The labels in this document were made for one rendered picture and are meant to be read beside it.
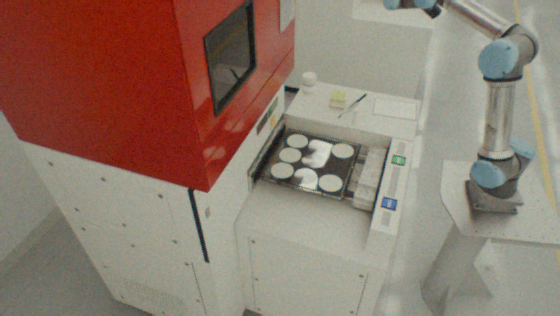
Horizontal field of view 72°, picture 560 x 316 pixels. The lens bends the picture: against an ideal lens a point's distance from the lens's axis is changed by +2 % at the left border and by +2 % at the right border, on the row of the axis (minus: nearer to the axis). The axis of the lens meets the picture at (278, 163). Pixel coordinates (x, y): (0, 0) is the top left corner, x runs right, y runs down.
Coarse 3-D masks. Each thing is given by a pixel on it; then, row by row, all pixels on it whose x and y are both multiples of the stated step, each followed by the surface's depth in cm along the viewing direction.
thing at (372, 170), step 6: (366, 156) 180; (372, 156) 180; (378, 156) 179; (384, 156) 179; (366, 162) 177; (372, 162) 177; (378, 162) 176; (366, 168) 174; (372, 168) 174; (378, 168) 174; (366, 174) 171; (372, 174) 171; (378, 174) 171; (372, 180) 168; (378, 180) 168; (372, 192) 163; (354, 204) 160; (360, 204) 159; (366, 204) 158
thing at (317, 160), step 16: (288, 144) 183; (320, 144) 183; (272, 160) 175; (304, 160) 175; (320, 160) 175; (336, 160) 175; (352, 160) 175; (272, 176) 167; (304, 176) 167; (320, 176) 167; (336, 176) 167; (336, 192) 160
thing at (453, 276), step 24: (456, 240) 185; (480, 240) 178; (432, 264) 236; (456, 264) 193; (480, 264) 236; (432, 288) 215; (456, 288) 209; (480, 288) 216; (456, 312) 214; (480, 312) 214; (504, 312) 214
